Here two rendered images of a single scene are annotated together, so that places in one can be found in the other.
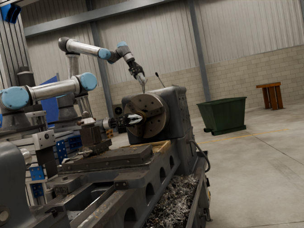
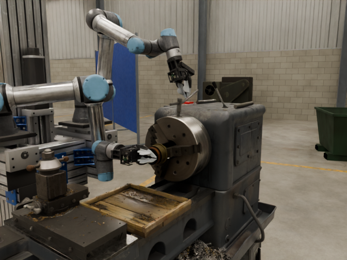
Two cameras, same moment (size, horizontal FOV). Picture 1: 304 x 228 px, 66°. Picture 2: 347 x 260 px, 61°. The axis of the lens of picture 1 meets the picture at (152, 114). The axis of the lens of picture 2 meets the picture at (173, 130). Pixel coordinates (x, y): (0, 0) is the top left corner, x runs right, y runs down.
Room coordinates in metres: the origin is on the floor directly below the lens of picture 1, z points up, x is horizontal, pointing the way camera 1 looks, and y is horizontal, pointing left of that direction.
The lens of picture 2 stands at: (0.34, -0.36, 1.41)
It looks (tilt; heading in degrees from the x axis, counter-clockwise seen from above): 10 degrees down; 17
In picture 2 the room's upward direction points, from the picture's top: straight up
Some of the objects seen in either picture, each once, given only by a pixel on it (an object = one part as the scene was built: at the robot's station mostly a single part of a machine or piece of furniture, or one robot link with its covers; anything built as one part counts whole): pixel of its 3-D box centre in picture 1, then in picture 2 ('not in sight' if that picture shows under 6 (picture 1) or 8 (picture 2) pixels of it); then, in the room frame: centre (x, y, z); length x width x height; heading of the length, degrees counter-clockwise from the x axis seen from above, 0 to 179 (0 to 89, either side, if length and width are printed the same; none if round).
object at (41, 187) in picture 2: (91, 134); (52, 181); (1.12, 0.31, 1.07); 0.07 x 0.07 x 0.10; 72
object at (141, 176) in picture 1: (106, 172); (53, 244); (1.05, 0.26, 0.90); 0.47 x 0.30 x 0.06; 72
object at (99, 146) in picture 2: (98, 125); (104, 149); (1.56, 0.36, 1.08); 0.11 x 0.08 x 0.09; 71
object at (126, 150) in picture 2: (119, 121); (126, 153); (1.50, 0.22, 1.08); 0.12 x 0.09 x 0.08; 71
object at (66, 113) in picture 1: (67, 112); (85, 112); (1.85, 0.66, 1.21); 0.15 x 0.15 x 0.10
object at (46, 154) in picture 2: (85, 114); (48, 153); (1.12, 0.31, 1.17); 0.04 x 0.04 x 0.03
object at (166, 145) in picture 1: (136, 152); (136, 205); (1.41, 0.13, 0.89); 0.36 x 0.30 x 0.04; 72
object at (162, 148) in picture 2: (139, 117); (156, 153); (1.54, 0.09, 1.08); 0.09 x 0.09 x 0.09; 73
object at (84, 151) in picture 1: (96, 148); (59, 200); (1.14, 0.30, 0.99); 0.20 x 0.10 x 0.05; 162
